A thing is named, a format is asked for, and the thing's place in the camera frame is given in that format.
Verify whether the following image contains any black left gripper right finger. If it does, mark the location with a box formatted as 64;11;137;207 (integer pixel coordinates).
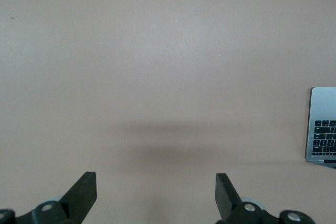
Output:
215;173;316;224

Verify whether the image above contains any grey laptop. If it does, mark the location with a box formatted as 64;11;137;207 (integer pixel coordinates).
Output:
304;87;336;169

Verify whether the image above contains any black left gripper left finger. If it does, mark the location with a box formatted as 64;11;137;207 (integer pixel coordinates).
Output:
0;171;97;224

